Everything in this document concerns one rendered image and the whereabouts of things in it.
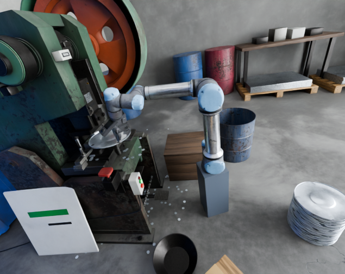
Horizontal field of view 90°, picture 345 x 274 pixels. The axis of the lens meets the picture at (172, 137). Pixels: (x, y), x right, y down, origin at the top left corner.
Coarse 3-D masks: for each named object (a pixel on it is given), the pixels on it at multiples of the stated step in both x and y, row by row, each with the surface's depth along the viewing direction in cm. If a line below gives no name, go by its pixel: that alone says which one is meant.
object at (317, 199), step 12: (300, 192) 116; (312, 192) 114; (324, 192) 113; (336, 192) 112; (300, 204) 109; (312, 204) 108; (324, 204) 106; (336, 204) 105; (324, 216) 101; (336, 216) 100
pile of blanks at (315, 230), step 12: (288, 216) 126; (300, 216) 112; (312, 216) 104; (300, 228) 115; (312, 228) 108; (324, 228) 103; (336, 228) 101; (312, 240) 112; (324, 240) 109; (336, 240) 112
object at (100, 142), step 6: (126, 132) 121; (90, 138) 121; (96, 138) 121; (102, 138) 118; (108, 138) 117; (114, 138) 116; (126, 138) 114; (90, 144) 115; (96, 144) 114; (102, 144) 112; (108, 144) 111; (114, 144) 110
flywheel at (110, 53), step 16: (48, 0) 109; (64, 0) 111; (80, 0) 110; (96, 0) 108; (112, 0) 106; (80, 16) 115; (96, 16) 114; (112, 16) 113; (128, 16) 116; (96, 32) 119; (112, 32) 118; (128, 32) 114; (96, 48) 122; (112, 48) 124; (128, 48) 120; (112, 64) 130; (128, 64) 125; (112, 80) 136; (128, 80) 132
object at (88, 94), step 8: (80, 80) 101; (88, 88) 107; (88, 96) 106; (88, 104) 106; (96, 104) 114; (96, 112) 109; (72, 120) 107; (80, 120) 107; (88, 120) 106; (96, 120) 109; (80, 128) 110; (88, 128) 109
